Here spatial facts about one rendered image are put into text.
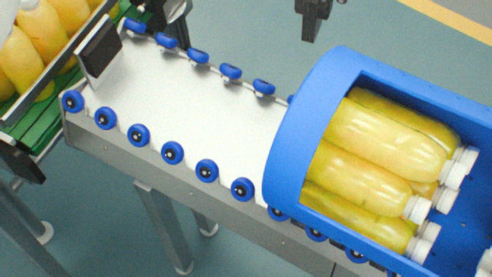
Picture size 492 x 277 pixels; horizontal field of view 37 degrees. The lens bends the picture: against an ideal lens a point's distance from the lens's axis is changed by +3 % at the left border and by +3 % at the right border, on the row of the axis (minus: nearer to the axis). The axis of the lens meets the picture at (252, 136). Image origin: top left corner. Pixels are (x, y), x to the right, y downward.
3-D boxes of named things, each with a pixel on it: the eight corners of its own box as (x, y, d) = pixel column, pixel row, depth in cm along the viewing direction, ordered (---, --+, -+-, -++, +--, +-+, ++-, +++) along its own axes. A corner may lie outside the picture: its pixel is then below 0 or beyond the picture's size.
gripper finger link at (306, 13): (310, 2, 74) (303, 0, 74) (307, 42, 80) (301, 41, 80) (318, -21, 75) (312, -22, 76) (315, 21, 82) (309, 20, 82)
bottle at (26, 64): (31, 110, 145) (-7, 52, 127) (12, 87, 148) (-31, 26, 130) (63, 89, 147) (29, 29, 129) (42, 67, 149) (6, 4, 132)
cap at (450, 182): (445, 182, 107) (457, 188, 106) (442, 187, 103) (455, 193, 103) (457, 159, 106) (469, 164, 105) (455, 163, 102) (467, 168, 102)
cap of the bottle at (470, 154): (469, 143, 111) (481, 149, 111) (458, 165, 113) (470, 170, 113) (464, 151, 108) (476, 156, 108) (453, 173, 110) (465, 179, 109)
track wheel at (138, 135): (121, 130, 133) (127, 127, 135) (132, 152, 134) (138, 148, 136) (138, 122, 131) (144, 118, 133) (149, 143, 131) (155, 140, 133)
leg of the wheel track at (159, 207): (187, 278, 219) (149, 194, 164) (171, 270, 221) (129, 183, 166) (198, 262, 222) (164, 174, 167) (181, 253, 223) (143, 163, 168)
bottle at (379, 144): (325, 135, 114) (443, 191, 109) (312, 139, 107) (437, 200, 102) (344, 93, 112) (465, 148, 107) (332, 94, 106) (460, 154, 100)
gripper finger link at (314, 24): (318, -21, 75) (326, -18, 75) (315, 21, 82) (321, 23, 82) (310, 2, 74) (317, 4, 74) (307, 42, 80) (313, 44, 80)
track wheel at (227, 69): (244, 81, 139) (247, 72, 138) (225, 76, 136) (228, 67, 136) (232, 73, 142) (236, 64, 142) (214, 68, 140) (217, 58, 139)
